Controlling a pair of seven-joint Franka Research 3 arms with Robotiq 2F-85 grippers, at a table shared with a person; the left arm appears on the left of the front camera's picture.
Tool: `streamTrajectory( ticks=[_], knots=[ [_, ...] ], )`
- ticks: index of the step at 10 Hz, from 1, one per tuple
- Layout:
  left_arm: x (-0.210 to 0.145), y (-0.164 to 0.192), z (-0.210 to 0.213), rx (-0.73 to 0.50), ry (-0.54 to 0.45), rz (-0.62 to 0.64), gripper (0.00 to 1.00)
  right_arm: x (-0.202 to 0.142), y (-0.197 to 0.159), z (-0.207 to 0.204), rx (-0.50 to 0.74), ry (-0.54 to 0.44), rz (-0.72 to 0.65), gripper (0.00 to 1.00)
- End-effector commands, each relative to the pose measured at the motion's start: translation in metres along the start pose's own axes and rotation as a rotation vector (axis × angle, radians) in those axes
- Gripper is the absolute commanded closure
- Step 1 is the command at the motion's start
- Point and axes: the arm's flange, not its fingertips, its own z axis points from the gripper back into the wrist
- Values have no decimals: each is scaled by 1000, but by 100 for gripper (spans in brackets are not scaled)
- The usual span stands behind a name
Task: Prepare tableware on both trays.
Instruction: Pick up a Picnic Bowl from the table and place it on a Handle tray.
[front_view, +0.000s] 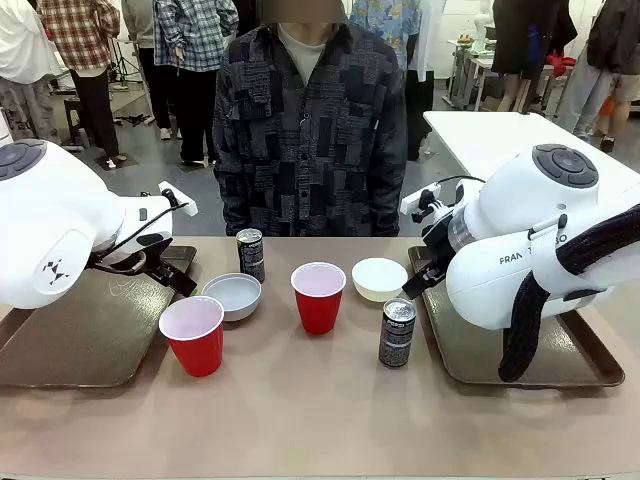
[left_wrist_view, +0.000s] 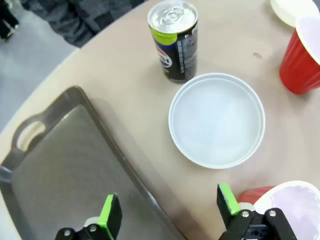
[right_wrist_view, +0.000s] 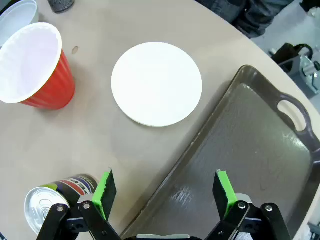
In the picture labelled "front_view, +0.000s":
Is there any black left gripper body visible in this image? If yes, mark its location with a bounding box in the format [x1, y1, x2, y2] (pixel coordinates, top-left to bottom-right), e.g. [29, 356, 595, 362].
[141, 243, 177, 282]

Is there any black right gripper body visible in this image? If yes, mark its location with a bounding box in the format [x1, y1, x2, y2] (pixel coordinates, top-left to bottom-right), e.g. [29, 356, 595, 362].
[422, 219, 456, 275]

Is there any grey-white plastic bowl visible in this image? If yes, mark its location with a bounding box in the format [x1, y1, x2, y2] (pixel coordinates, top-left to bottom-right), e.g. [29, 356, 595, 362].
[201, 272, 264, 323]

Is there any black Pepsi can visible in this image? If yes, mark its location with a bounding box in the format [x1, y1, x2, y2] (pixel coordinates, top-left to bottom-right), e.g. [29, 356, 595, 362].
[378, 297, 418, 369]
[235, 228, 267, 284]

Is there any red plastic cup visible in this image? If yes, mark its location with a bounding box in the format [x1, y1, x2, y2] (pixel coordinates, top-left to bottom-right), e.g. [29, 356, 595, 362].
[158, 295, 225, 378]
[290, 261, 348, 336]

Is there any white plastic bowl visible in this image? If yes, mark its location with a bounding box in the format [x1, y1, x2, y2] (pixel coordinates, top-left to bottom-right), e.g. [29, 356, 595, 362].
[351, 257, 409, 302]

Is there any brown plastic serving tray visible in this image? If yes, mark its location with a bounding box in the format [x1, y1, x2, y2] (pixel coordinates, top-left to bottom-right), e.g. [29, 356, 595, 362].
[407, 244, 627, 389]
[0, 244, 199, 389]

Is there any person in dark patchwork shirt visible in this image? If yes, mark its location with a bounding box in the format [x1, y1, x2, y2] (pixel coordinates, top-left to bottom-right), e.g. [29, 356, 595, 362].
[212, 0, 409, 238]

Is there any black stool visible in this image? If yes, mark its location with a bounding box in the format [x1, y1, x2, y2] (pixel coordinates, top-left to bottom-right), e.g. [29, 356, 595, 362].
[61, 97, 92, 150]

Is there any white background table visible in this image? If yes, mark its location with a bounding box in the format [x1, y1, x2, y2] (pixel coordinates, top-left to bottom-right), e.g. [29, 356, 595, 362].
[446, 37, 501, 112]

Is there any person in white coat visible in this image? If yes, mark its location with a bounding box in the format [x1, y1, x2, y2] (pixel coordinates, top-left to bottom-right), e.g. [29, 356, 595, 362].
[405, 0, 447, 162]

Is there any black tripod stand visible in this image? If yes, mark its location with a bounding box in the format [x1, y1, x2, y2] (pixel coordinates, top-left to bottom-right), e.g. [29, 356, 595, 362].
[106, 37, 152, 127]

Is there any person in grey top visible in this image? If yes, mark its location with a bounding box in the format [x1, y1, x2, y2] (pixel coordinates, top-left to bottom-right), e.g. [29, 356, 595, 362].
[121, 0, 175, 141]

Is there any person in black jacket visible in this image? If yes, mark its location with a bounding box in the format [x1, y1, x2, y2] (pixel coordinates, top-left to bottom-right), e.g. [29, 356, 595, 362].
[491, 0, 579, 115]

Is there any red cloth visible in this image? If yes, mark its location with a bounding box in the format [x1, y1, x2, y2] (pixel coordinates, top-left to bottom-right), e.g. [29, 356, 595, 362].
[546, 49, 575, 77]

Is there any person in blue plaid shirt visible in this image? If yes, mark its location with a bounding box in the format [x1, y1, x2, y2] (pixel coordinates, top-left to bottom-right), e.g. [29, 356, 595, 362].
[152, 0, 240, 167]

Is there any person in blue patterned shirt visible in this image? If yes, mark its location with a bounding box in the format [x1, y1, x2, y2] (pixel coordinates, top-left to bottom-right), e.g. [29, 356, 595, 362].
[348, 0, 422, 74]

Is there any person in red plaid shirt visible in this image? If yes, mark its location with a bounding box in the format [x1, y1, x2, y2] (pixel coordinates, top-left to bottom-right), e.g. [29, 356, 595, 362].
[37, 0, 125, 170]

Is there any person in white shirt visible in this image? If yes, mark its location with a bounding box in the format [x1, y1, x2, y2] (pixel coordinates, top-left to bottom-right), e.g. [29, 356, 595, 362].
[0, 0, 65, 146]

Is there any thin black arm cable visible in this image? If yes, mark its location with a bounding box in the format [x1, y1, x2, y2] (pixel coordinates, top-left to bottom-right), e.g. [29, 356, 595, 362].
[89, 201, 191, 264]

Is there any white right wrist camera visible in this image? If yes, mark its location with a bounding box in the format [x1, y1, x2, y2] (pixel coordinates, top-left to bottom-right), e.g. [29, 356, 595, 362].
[399, 183, 442, 224]

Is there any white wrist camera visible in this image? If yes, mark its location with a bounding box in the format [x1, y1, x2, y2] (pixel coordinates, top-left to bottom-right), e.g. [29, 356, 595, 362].
[399, 183, 442, 224]
[158, 181, 199, 218]

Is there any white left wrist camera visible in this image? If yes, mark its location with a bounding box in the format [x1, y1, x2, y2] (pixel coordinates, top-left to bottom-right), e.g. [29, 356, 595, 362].
[158, 181, 199, 218]

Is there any black braided cable sleeve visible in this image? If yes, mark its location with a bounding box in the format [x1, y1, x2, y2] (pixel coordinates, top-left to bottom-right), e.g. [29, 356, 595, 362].
[498, 203, 640, 384]

